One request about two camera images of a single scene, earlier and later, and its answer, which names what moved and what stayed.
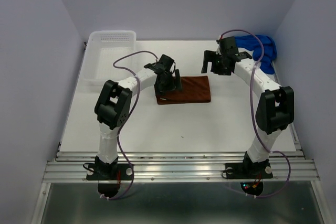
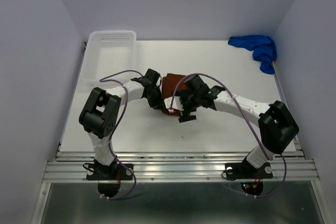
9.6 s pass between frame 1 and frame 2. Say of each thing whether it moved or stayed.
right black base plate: stayed
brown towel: moved
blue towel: stayed
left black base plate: stayed
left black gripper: moved
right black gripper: moved
